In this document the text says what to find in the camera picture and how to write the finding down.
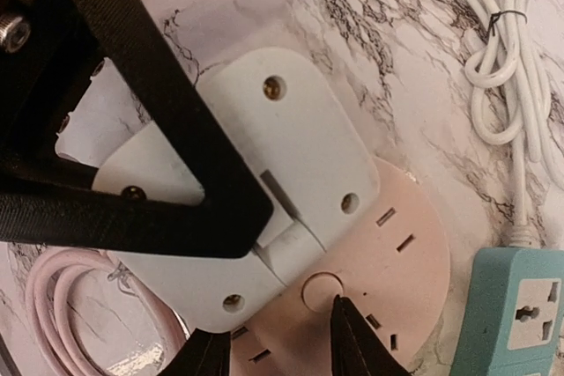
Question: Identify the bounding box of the teal power strip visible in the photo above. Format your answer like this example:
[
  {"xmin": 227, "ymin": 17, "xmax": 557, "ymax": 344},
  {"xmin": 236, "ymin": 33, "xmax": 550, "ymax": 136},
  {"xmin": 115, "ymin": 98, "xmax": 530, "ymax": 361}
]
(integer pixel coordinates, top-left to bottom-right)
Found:
[{"xmin": 450, "ymin": 247, "xmax": 563, "ymax": 375}]

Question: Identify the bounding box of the teal strip white cord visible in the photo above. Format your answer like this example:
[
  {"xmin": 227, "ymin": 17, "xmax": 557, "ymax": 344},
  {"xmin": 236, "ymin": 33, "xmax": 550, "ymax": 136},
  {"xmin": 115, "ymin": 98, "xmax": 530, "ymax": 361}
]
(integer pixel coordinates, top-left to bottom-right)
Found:
[{"xmin": 440, "ymin": 0, "xmax": 564, "ymax": 249}]

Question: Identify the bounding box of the pink round power strip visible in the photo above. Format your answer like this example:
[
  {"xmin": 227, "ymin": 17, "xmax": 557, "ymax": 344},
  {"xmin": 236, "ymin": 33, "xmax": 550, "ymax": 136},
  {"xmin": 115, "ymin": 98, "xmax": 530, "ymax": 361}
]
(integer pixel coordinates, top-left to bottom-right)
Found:
[{"xmin": 232, "ymin": 154, "xmax": 450, "ymax": 375}]

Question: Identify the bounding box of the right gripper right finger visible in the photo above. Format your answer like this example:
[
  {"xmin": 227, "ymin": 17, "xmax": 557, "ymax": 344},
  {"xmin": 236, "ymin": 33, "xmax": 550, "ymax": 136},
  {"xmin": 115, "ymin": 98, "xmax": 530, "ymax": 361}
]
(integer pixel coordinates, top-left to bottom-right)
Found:
[{"xmin": 160, "ymin": 296, "xmax": 409, "ymax": 376}]

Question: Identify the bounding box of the coiled white cable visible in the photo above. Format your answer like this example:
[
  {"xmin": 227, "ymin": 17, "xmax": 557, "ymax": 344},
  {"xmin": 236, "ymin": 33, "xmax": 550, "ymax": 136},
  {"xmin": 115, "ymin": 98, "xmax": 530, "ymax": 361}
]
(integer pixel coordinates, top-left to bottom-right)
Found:
[{"xmin": 24, "ymin": 247, "xmax": 190, "ymax": 376}]

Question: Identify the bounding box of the white plug adapter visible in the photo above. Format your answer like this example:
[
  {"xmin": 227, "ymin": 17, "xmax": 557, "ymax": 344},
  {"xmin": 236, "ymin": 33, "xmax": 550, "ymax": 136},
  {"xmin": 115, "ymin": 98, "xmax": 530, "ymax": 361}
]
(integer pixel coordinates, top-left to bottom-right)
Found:
[{"xmin": 119, "ymin": 47, "xmax": 380, "ymax": 333}]

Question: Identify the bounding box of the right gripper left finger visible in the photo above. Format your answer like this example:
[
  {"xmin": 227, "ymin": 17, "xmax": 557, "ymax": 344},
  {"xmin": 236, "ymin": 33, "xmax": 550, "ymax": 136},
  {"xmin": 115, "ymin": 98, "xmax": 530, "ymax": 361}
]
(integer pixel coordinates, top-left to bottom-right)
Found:
[{"xmin": 1, "ymin": 0, "xmax": 273, "ymax": 258}]

